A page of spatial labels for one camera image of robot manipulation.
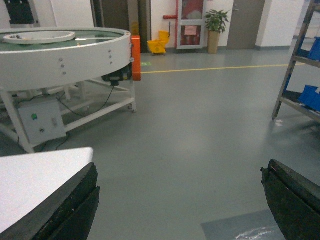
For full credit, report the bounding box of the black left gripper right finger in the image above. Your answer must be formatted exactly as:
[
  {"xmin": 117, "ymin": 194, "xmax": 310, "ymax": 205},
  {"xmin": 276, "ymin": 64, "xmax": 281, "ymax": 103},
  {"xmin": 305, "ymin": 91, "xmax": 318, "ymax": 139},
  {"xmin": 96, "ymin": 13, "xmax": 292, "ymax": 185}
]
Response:
[{"xmin": 260, "ymin": 159, "xmax": 320, "ymax": 240}]

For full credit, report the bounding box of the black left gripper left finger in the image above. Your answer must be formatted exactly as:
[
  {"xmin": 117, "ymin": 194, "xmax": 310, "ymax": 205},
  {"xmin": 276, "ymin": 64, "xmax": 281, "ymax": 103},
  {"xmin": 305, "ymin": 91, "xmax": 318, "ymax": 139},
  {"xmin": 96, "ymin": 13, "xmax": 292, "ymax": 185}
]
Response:
[{"xmin": 0, "ymin": 162, "xmax": 100, "ymax": 240}]

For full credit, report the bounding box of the steel shelf rack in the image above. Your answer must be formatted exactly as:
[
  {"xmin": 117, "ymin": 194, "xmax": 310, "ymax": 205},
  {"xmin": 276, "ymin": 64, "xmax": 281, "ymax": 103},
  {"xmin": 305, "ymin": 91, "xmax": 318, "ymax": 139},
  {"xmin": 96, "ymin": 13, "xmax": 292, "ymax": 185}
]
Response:
[{"xmin": 271, "ymin": 0, "xmax": 320, "ymax": 124}]

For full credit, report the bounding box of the blue bin on shelf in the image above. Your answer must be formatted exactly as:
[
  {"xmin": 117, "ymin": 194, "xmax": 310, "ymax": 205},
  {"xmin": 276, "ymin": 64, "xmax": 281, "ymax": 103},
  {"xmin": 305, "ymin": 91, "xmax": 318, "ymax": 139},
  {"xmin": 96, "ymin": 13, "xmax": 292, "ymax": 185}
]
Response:
[{"xmin": 298, "ymin": 85, "xmax": 320, "ymax": 112}]

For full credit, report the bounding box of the white control box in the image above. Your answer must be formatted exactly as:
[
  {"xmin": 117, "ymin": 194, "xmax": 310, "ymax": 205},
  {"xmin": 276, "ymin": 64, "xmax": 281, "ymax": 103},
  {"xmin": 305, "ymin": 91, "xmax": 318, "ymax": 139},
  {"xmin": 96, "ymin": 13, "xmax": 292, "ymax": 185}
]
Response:
[{"xmin": 18, "ymin": 97, "xmax": 66, "ymax": 145}]

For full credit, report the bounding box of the white round conveyor table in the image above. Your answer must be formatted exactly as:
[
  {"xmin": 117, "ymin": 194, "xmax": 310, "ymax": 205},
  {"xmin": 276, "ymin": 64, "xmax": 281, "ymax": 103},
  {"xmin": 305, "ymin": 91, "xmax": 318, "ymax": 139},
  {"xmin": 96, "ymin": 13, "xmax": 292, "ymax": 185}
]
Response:
[{"xmin": 0, "ymin": 27, "xmax": 137, "ymax": 153}]

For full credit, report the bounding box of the orange side panel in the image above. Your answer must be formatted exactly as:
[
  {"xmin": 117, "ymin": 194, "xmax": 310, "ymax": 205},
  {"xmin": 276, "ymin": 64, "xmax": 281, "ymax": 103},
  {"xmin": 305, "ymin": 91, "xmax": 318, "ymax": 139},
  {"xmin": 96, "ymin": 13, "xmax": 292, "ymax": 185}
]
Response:
[{"xmin": 131, "ymin": 35, "xmax": 142, "ymax": 82}]

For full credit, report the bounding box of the yellow mop bucket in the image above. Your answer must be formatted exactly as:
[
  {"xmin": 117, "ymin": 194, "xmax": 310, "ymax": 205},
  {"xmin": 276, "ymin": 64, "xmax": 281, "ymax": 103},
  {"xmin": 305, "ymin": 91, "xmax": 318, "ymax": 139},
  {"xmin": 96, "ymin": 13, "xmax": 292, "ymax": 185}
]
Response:
[{"xmin": 147, "ymin": 30, "xmax": 170, "ymax": 55}]

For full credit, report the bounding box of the grey door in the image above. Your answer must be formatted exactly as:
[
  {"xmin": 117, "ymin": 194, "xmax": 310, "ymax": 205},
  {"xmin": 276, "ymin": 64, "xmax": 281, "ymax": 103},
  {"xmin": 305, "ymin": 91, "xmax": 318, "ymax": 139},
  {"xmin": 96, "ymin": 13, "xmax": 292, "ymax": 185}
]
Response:
[{"xmin": 227, "ymin": 0, "xmax": 265, "ymax": 50}]

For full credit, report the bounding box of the potted green plant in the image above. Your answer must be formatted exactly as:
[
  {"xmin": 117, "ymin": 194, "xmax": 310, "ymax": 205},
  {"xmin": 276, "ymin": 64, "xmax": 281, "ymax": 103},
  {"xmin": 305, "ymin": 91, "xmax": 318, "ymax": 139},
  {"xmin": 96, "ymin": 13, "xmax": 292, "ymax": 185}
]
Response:
[{"xmin": 205, "ymin": 9, "xmax": 229, "ymax": 54}]

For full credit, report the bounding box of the yellow wet floor sign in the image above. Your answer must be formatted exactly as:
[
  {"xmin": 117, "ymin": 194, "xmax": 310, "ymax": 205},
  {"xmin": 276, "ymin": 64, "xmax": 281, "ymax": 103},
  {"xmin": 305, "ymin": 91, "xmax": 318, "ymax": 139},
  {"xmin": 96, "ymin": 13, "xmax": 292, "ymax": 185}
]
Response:
[{"xmin": 130, "ymin": 21, "xmax": 140, "ymax": 36}]

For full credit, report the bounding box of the red fire hose cabinet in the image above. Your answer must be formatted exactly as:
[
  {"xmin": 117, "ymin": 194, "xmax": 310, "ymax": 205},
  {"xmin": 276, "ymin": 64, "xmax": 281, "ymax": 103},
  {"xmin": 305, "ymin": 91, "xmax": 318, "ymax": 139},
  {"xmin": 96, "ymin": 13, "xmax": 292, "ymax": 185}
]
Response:
[{"xmin": 162, "ymin": 0, "xmax": 207, "ymax": 50}]

